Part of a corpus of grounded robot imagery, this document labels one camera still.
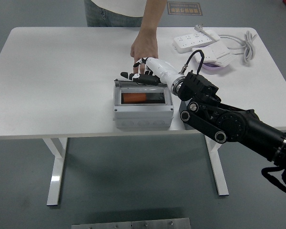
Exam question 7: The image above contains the long white power strip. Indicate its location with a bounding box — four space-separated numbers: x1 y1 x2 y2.
173 32 217 53

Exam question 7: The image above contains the grey plastic enclosure box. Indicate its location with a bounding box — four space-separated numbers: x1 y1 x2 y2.
112 81 174 129

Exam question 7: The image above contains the white wall socket panel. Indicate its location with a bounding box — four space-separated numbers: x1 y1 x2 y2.
191 41 231 63

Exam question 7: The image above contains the white three-prong plug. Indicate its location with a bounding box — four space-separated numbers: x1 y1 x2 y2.
194 22 207 33

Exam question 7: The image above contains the dark floor sign yellow text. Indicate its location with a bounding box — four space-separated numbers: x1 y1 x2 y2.
166 1 203 16

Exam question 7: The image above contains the white table leg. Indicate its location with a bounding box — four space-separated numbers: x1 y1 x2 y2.
42 137 69 206
204 135 230 197

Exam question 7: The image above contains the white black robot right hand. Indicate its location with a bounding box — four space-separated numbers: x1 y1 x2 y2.
120 57 180 86

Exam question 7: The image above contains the transparent hinged box lid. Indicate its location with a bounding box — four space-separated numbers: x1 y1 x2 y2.
113 78 169 89

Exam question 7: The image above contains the orange cylindrical battery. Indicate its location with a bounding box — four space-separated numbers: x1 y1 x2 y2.
122 94 147 104

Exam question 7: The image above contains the purple round dish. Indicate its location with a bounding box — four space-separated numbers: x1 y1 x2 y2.
202 62 226 72

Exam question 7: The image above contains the person's left hand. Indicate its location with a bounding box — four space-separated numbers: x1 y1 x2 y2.
130 35 159 74

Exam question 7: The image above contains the white switch panel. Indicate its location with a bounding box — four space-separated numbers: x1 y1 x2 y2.
213 52 238 67

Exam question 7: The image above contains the white power cord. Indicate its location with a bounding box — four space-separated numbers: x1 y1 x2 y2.
204 28 257 64

